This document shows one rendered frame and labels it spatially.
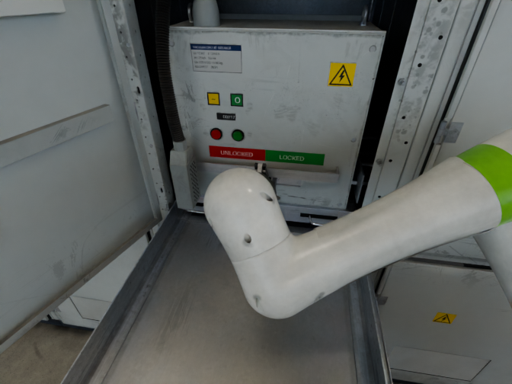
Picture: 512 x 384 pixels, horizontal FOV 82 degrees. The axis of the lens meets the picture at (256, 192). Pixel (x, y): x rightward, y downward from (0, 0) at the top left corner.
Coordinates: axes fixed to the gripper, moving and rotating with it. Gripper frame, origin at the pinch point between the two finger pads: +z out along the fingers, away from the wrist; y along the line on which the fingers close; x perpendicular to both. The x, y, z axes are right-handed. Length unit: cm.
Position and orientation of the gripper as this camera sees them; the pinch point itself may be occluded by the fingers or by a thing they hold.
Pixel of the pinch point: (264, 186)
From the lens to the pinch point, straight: 78.8
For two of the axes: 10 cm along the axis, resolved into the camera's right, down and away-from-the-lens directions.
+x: 9.9, 0.9, -1.3
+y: -0.8, 9.9, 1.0
